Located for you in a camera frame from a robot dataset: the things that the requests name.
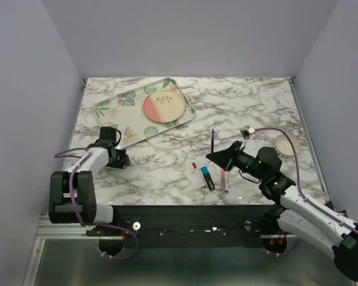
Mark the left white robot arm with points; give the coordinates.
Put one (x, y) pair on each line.
(72, 194)

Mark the leaf patterned tray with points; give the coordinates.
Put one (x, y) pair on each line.
(124, 111)

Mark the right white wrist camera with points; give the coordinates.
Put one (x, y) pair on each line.
(246, 133)

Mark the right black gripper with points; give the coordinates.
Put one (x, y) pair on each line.
(223, 158)

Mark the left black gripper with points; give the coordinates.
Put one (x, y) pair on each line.
(124, 161)

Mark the white pen red tip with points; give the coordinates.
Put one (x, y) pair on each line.
(199, 176)

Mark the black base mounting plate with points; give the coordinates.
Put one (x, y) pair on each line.
(203, 226)

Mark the pink pen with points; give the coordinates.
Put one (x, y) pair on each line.
(222, 180)

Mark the dark blue pen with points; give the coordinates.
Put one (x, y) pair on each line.
(212, 140)

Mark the pink cream plate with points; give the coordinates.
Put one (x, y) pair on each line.
(164, 106)

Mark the black marker blue tip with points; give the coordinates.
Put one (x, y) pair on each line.
(207, 177)

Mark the small patterned bowl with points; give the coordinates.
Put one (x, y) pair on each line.
(283, 147)

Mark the white pen blue tip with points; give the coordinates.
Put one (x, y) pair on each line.
(226, 182)

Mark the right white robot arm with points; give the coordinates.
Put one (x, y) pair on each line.
(293, 211)

